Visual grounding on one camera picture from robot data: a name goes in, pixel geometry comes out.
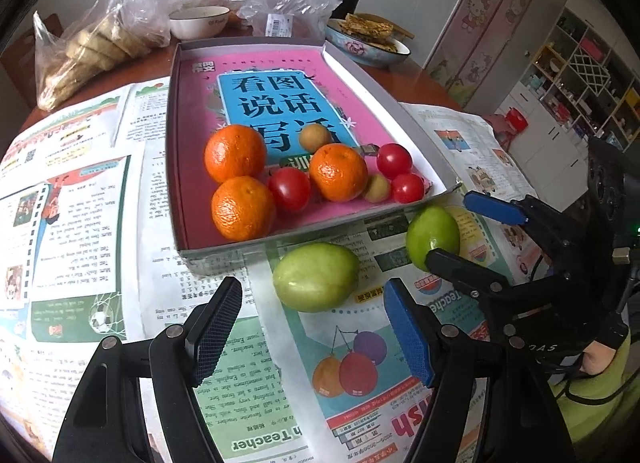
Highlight grey cardboard box lid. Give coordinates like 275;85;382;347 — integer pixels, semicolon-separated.
165;38;463;261

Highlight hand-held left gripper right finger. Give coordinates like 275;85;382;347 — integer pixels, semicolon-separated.
383;278;578;463

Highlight fried pancakes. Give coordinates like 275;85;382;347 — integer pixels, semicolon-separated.
340;13;401;46

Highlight newspaper with film strip picture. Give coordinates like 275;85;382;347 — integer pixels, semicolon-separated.
0;140;261;463

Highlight brown kiwi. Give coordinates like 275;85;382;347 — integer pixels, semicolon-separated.
362;173;391;204

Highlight newspaper with fruit drawing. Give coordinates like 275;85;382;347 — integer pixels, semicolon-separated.
190;208;506;463

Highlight red cherry tomato with stem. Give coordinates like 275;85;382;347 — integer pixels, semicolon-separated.
391;172;426;204

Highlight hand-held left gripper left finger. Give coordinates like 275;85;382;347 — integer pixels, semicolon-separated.
52;275;244;463

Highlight white bowl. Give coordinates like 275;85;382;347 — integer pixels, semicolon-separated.
168;5;231;40

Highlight small bright green jujube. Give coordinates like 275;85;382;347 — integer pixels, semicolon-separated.
405;205;461;274

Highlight pink book with blue title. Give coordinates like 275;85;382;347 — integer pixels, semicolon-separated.
177;55;436;239

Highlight white shelf unit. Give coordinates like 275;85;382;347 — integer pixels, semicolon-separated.
500;0;640;184

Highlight brown longan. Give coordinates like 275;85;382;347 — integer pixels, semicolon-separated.
299;123;328;154

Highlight large red tomato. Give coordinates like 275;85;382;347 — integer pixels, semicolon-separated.
266;167;312;212

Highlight large pale green jujube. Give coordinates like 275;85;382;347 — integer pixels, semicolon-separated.
272;243;361;314

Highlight wooden chair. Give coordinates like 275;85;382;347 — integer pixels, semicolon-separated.
0;13;63;108

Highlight pink cartoon wardrobe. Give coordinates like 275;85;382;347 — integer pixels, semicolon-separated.
422;0;546;108

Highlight newspaper with small colour pictures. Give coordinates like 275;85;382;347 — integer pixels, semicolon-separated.
397;102;556;294

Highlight plastic bag of biscuits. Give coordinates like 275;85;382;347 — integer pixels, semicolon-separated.
32;0;171;111

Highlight floral ceramic bowl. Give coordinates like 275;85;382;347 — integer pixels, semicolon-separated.
325;20;412;68

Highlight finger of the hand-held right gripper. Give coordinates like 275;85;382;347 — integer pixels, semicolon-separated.
425;249;531;339
462;190;573;264

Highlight orange mandarin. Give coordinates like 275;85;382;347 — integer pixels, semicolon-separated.
308;143;369;204
204;124;267;184
210;176;277;243

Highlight newspaper with green banner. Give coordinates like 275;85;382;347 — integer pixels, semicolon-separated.
0;77;173;168

